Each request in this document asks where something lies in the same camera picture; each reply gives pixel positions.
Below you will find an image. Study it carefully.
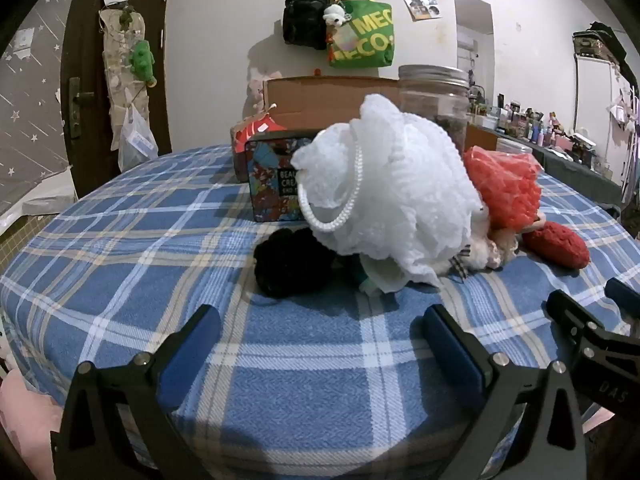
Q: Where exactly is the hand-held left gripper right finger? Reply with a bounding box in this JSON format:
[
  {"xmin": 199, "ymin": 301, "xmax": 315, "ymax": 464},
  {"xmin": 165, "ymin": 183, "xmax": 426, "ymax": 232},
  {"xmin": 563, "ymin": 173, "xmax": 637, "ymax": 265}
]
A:
[{"xmin": 422, "ymin": 304, "xmax": 588, "ymax": 480}]

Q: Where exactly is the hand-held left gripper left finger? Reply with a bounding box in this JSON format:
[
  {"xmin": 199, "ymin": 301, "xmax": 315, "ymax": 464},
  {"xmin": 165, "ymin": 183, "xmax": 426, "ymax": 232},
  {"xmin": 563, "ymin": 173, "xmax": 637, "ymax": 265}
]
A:
[{"xmin": 50, "ymin": 304, "xmax": 223, "ymax": 480}]

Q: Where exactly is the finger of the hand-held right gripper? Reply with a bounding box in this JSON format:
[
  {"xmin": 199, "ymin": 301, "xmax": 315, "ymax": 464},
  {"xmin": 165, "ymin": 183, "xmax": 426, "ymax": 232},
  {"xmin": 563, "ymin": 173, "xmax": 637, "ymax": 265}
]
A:
[
  {"xmin": 546, "ymin": 290, "xmax": 608, "ymax": 347},
  {"xmin": 605, "ymin": 277, "xmax": 640, "ymax": 318}
]

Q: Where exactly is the red knit scrunchie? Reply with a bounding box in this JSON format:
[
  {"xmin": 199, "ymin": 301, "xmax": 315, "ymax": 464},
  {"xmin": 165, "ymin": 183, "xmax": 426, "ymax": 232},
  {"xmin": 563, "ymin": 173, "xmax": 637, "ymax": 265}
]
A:
[{"xmin": 522, "ymin": 221, "xmax": 591, "ymax": 270}]

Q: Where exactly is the white fluffy rabbit scrunchie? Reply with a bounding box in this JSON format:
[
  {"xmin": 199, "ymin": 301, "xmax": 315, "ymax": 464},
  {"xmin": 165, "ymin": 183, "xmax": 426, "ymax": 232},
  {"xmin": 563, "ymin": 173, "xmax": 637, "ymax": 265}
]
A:
[{"xmin": 447, "ymin": 242, "xmax": 488, "ymax": 281}]

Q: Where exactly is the white tissue sheet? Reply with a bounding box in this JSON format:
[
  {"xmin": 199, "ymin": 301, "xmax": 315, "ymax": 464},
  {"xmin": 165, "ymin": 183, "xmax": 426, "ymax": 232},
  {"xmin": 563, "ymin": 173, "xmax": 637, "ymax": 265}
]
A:
[{"xmin": 360, "ymin": 255, "xmax": 408, "ymax": 296}]

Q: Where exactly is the black scrunchie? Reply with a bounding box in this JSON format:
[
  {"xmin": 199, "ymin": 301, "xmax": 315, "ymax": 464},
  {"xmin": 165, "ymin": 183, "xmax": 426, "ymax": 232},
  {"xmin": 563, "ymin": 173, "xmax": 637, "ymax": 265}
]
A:
[{"xmin": 252, "ymin": 227, "xmax": 341, "ymax": 298}]

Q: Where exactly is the red mesh bath pouf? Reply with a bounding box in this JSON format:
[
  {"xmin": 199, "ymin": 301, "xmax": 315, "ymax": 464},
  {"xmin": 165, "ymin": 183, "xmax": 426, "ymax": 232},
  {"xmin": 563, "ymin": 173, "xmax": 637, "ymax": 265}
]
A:
[{"xmin": 462, "ymin": 145, "xmax": 543, "ymax": 231}]

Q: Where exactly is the white mesh bath pouf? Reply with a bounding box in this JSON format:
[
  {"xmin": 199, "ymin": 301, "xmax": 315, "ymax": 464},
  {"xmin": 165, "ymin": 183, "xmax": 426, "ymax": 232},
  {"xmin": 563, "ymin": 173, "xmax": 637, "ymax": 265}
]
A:
[{"xmin": 290, "ymin": 94, "xmax": 485, "ymax": 288}]

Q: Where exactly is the cardboard box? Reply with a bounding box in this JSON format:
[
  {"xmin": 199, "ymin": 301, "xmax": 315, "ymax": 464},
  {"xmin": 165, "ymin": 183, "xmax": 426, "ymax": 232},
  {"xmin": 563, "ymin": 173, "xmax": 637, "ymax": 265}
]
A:
[{"xmin": 230, "ymin": 76, "xmax": 401, "ymax": 183}]

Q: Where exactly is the blue plaid blanket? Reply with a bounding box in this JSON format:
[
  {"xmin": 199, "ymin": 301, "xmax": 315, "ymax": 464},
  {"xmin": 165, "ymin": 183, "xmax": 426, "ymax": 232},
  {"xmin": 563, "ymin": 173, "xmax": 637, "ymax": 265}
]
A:
[{"xmin": 0, "ymin": 142, "xmax": 640, "ymax": 480}]

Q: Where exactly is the dark green side table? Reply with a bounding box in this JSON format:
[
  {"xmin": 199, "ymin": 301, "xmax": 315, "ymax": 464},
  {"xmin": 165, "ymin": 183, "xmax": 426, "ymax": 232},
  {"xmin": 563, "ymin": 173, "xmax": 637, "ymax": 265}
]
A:
[{"xmin": 467, "ymin": 125, "xmax": 626, "ymax": 221}]

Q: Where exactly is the row of cosmetic bottles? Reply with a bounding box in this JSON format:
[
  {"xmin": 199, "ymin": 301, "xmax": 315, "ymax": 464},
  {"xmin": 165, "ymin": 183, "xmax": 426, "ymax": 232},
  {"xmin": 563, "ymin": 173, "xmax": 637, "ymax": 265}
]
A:
[{"xmin": 470, "ymin": 85, "xmax": 616, "ymax": 181}]

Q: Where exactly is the colourful printed tin box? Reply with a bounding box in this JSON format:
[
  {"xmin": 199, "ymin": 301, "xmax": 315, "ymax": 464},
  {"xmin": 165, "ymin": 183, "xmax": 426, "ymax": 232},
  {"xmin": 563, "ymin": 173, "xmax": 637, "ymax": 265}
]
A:
[{"xmin": 244, "ymin": 129, "xmax": 321, "ymax": 223}]

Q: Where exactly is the pink cloth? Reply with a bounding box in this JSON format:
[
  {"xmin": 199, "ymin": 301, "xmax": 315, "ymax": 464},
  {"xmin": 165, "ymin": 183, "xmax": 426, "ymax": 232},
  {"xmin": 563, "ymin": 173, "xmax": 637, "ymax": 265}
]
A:
[{"xmin": 0, "ymin": 370, "xmax": 56, "ymax": 480}]

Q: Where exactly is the white plastic bag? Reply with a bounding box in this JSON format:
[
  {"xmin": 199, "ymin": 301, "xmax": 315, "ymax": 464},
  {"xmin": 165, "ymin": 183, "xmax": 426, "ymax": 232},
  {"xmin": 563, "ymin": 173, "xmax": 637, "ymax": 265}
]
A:
[{"xmin": 118, "ymin": 87, "xmax": 159, "ymax": 171}]

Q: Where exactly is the white paper sheet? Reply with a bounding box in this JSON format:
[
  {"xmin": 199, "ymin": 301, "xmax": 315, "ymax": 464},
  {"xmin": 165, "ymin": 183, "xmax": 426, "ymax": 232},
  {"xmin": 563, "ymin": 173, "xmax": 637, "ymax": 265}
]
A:
[{"xmin": 0, "ymin": 170, "xmax": 78, "ymax": 241}]

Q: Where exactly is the red paper bag liner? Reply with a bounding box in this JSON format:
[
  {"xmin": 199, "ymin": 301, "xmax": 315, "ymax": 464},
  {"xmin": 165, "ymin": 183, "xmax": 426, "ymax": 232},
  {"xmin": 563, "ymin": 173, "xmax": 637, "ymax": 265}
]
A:
[{"xmin": 235, "ymin": 112, "xmax": 288, "ymax": 153}]

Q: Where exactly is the glass jar with metal lid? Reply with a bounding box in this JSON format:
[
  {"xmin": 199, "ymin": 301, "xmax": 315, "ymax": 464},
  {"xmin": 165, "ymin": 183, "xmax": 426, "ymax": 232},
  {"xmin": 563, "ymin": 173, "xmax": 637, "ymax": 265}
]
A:
[{"xmin": 397, "ymin": 65, "xmax": 471, "ymax": 158}]

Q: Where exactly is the clear hanging organizer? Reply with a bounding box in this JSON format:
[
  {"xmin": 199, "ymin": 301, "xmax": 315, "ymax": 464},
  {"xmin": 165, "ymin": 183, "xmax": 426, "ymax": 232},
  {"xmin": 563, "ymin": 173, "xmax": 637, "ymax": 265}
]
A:
[{"xmin": 97, "ymin": 5, "xmax": 151, "ymax": 151}]

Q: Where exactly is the green plush toy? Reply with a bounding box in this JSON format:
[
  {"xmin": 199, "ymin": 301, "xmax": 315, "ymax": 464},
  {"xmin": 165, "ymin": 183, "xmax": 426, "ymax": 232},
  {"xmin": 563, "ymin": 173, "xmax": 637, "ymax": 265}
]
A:
[{"xmin": 129, "ymin": 40, "xmax": 157, "ymax": 86}]

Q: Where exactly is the green tote bag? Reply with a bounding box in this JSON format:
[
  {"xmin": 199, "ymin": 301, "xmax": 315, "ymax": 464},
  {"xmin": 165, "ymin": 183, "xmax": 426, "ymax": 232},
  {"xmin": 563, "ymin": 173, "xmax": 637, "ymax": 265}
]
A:
[{"xmin": 326, "ymin": 0, "xmax": 396, "ymax": 69}]

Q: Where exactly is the black bag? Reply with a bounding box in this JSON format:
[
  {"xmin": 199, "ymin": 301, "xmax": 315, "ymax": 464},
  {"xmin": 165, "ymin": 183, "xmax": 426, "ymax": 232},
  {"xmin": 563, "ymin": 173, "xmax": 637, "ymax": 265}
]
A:
[{"xmin": 282, "ymin": 0, "xmax": 331, "ymax": 51}]

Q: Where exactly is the door handle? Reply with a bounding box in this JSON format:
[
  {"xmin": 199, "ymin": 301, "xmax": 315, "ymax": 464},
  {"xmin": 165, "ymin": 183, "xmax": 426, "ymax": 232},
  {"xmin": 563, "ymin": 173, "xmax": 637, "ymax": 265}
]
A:
[{"xmin": 67, "ymin": 77, "xmax": 96, "ymax": 140}]

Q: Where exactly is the wall mirror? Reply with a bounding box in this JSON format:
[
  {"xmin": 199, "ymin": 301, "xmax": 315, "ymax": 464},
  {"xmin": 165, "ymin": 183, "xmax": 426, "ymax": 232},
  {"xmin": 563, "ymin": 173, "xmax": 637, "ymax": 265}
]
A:
[{"xmin": 453, "ymin": 0, "xmax": 496, "ymax": 96}]

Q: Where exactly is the wall photo collage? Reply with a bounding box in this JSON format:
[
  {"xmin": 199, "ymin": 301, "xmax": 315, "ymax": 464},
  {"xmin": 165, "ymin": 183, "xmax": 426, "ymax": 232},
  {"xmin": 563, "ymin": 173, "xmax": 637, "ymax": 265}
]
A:
[{"xmin": 395, "ymin": 0, "xmax": 443, "ymax": 22}]

